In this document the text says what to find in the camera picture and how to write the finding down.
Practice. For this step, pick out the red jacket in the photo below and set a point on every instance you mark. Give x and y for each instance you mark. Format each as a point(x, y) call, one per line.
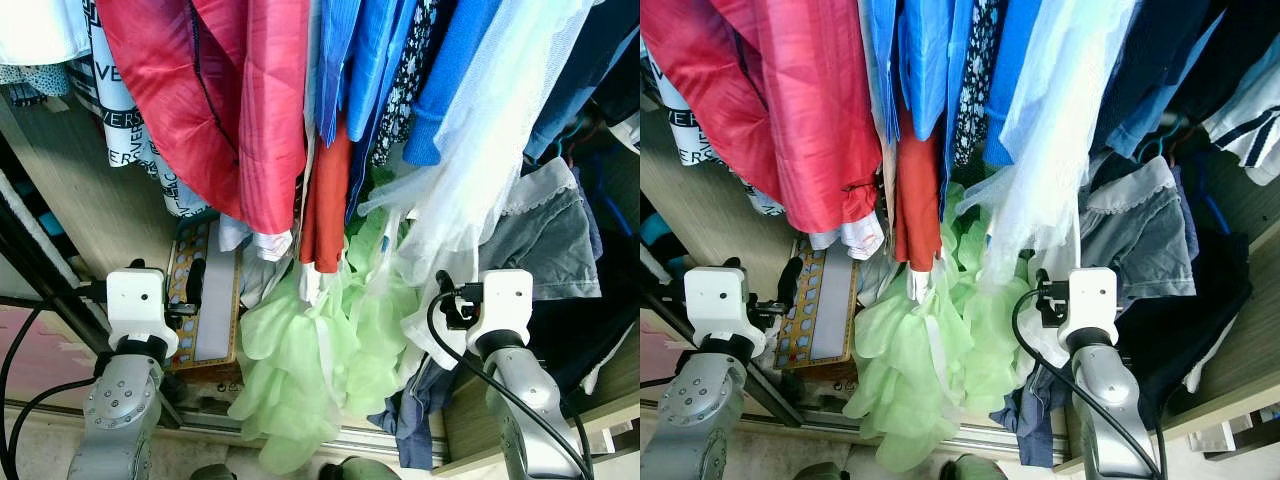
point(200, 100)
point(780, 100)

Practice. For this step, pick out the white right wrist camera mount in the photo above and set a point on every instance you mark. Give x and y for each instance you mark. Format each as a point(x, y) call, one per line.
point(505, 300)
point(1090, 300)

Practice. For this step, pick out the right robot leg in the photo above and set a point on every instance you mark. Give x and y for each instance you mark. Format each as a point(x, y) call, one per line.
point(360, 470)
point(975, 470)

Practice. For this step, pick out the dark navy garment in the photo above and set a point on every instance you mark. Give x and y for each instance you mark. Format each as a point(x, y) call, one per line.
point(1180, 50)
point(610, 40)

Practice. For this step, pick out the plain white garment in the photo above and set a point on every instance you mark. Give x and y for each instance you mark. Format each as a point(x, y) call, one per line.
point(40, 30)

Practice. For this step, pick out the pink foam floor mat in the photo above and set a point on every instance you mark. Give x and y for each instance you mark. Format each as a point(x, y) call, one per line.
point(45, 355)
point(660, 360)

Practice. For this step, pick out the left robot leg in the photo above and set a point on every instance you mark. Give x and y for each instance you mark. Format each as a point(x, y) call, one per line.
point(212, 473)
point(820, 473)

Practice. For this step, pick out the blue striped shirt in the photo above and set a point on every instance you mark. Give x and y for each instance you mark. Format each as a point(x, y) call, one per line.
point(925, 60)
point(375, 50)

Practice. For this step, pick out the orange red garment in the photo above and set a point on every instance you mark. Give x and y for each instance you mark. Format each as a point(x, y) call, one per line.
point(325, 200)
point(915, 200)

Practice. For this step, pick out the grey lace-trimmed shorts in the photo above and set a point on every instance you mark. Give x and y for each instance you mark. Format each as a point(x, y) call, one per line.
point(1140, 240)
point(545, 240)

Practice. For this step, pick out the robot leg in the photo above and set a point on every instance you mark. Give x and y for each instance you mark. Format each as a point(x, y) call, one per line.
point(820, 473)
point(212, 473)
point(360, 470)
point(975, 470)

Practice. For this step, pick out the light green sheer dress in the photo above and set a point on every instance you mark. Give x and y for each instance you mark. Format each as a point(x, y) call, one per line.
point(290, 370)
point(900, 370)

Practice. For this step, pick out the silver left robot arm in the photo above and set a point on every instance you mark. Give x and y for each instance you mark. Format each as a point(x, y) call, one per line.
point(700, 410)
point(115, 400)

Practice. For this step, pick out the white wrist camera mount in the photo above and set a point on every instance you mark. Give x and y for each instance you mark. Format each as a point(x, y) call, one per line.
point(505, 300)
point(715, 300)
point(1090, 300)
point(135, 300)

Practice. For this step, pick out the white thin-striped shirt cuff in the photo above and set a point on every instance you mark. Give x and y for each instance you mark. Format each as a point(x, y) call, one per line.
point(270, 245)
point(860, 235)

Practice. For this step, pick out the pale blue sheer garment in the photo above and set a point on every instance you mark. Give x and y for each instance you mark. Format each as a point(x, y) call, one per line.
point(500, 120)
point(1060, 120)

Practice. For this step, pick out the crumpled denim garment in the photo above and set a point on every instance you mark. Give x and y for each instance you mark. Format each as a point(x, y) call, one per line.
point(410, 420)
point(1030, 420)

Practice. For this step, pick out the white navy-striped garment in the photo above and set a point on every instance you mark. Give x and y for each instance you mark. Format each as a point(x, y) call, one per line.
point(628, 130)
point(1250, 110)

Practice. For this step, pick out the black white floral garment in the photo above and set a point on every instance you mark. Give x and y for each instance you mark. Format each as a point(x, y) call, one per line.
point(410, 70)
point(978, 70)

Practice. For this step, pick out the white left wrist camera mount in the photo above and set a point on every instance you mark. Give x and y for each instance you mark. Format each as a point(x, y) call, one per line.
point(715, 300)
point(135, 300)

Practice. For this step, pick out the silver wardrobe door rail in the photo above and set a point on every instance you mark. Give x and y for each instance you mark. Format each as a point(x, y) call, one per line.
point(970, 442)
point(355, 442)

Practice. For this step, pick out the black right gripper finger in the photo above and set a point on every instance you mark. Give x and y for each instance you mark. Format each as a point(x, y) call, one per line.
point(1041, 280)
point(444, 283)

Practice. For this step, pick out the white black lettered garment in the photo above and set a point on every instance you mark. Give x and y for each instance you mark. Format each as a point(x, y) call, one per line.
point(690, 130)
point(115, 100)

